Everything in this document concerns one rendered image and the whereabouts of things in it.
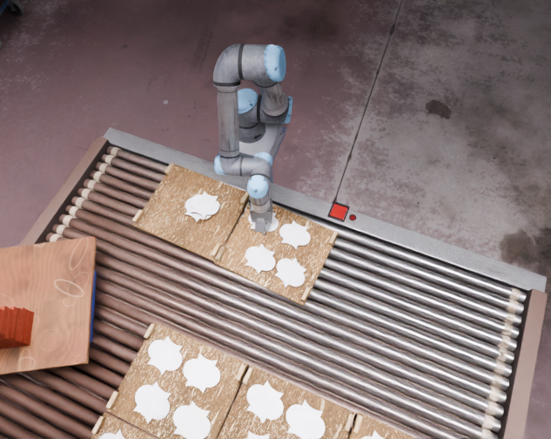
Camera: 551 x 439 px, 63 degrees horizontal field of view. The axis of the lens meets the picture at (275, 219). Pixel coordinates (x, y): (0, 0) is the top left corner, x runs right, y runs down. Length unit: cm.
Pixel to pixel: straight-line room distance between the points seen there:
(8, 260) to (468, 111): 306
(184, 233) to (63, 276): 50
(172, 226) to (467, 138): 228
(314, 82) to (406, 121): 77
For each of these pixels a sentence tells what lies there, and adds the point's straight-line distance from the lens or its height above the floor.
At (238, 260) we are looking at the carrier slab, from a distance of 187.
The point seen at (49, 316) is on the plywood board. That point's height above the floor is 104.
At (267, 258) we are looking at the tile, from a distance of 185.
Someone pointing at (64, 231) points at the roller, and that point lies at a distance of 219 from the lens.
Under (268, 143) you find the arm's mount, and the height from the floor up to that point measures 96.
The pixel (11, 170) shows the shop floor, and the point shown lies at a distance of 381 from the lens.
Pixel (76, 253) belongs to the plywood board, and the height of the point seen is 104.
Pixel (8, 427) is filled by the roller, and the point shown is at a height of 92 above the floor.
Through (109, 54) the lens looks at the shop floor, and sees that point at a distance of 421.
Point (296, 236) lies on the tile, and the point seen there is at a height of 95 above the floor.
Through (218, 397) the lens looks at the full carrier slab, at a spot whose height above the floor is 94.
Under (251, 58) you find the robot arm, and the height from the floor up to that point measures 158.
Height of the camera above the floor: 267
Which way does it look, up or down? 64 degrees down
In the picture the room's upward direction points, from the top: 7 degrees counter-clockwise
